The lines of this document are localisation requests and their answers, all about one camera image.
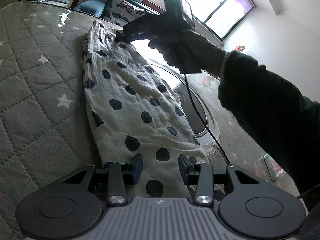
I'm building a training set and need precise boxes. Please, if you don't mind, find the butterfly print cushion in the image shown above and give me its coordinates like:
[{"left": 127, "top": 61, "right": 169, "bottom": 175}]
[{"left": 100, "top": 0, "right": 159, "bottom": 27}]

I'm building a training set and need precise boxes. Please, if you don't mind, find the blue sofa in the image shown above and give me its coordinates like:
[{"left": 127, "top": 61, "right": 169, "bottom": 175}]
[{"left": 74, "top": 0, "right": 106, "bottom": 17}]

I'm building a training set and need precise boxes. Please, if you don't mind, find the white navy polka dot garment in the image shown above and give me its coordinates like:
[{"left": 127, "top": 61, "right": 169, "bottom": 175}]
[{"left": 82, "top": 21, "right": 225, "bottom": 198}]

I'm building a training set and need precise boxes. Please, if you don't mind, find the right dark sleeve forearm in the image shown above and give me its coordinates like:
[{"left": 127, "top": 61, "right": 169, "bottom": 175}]
[{"left": 219, "top": 51, "right": 319, "bottom": 210}]

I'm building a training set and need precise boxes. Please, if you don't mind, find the colourful pinwheel toy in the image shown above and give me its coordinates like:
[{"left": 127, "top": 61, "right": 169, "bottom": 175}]
[{"left": 235, "top": 45, "right": 245, "bottom": 53}]

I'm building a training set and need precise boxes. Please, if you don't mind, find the right gloved hand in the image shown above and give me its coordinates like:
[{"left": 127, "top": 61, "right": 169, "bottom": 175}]
[{"left": 149, "top": 30, "right": 228, "bottom": 78}]

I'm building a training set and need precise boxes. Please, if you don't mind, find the green framed window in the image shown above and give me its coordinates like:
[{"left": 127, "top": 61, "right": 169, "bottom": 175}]
[{"left": 150, "top": 0, "right": 257, "bottom": 41}]

